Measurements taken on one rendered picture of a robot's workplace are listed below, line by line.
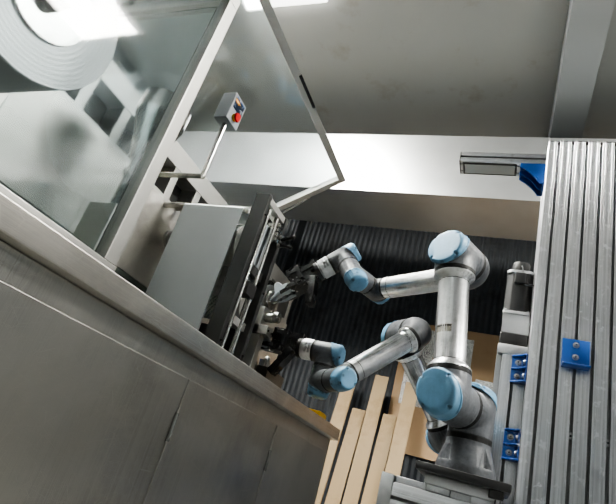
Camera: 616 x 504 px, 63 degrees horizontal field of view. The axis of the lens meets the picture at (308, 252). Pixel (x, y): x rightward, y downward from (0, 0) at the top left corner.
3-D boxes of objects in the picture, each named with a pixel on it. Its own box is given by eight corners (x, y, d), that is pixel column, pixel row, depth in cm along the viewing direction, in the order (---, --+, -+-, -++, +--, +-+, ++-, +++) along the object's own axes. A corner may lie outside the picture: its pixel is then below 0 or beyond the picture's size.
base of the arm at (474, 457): (494, 486, 134) (498, 448, 138) (495, 481, 121) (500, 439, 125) (436, 471, 139) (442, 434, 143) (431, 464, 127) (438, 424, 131)
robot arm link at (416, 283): (503, 263, 159) (377, 283, 192) (487, 246, 152) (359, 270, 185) (501, 296, 153) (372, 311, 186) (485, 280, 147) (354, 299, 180)
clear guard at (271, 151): (240, -46, 140) (239, -47, 141) (86, 34, 146) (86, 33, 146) (339, 178, 227) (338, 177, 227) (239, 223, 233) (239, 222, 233)
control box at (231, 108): (231, 116, 153) (241, 91, 157) (213, 116, 156) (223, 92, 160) (240, 131, 159) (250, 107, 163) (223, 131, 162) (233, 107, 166)
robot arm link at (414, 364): (459, 465, 180) (395, 324, 183) (432, 461, 193) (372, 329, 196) (480, 447, 186) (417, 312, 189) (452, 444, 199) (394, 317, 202)
